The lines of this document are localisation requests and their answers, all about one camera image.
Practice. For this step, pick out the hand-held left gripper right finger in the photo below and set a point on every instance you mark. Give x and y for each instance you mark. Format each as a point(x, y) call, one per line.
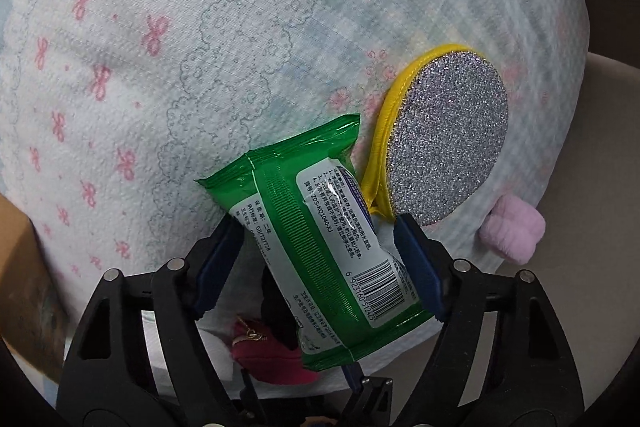
point(419, 263)

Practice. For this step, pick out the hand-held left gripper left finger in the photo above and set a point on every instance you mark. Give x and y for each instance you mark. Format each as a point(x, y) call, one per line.
point(218, 262)

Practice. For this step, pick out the green wet wipes packet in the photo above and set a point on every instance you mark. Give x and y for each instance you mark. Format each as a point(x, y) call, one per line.
point(325, 237)

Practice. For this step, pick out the magenta pouch with gold clasp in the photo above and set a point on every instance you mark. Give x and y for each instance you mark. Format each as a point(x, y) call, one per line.
point(267, 349)

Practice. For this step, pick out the yellow-rimmed silver scouring pad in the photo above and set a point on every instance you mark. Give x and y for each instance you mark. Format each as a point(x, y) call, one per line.
point(440, 137)

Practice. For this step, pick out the brown cardboard box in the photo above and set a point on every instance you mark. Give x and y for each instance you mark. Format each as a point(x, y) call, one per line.
point(22, 287)

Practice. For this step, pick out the white blanket with pink bows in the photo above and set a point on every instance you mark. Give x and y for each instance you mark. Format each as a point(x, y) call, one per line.
point(250, 57)

